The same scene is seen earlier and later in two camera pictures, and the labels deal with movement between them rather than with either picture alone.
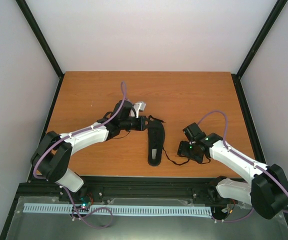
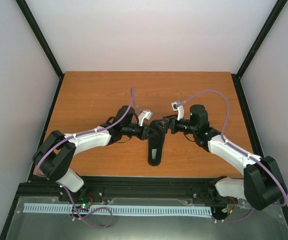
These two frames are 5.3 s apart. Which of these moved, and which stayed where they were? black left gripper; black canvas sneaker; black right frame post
Moved: black left gripper
Stayed: black right frame post; black canvas sneaker
